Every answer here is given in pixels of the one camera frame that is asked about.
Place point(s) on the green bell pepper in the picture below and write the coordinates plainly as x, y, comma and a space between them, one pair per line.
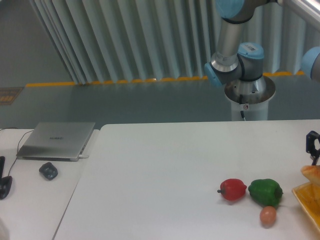
266, 192

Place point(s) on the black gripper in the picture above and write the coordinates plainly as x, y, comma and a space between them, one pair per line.
311, 138

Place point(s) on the folded white partition screen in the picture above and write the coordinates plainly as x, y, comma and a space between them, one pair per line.
117, 40

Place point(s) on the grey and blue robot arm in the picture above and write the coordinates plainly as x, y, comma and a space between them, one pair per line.
239, 66

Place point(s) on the yellow plastic tray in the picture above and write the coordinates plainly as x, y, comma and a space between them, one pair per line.
308, 196

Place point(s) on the silver laptop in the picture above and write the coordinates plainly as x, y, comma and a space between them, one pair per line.
58, 141

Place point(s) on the red bell pepper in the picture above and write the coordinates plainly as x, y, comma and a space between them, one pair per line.
232, 189

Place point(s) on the triangular bread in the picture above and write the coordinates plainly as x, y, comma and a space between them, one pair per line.
312, 173

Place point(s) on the brown egg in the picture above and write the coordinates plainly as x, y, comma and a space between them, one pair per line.
268, 215

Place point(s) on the black handheld scanner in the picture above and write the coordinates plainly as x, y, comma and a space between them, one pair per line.
5, 181

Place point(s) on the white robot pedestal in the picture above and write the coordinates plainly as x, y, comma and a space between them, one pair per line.
249, 100

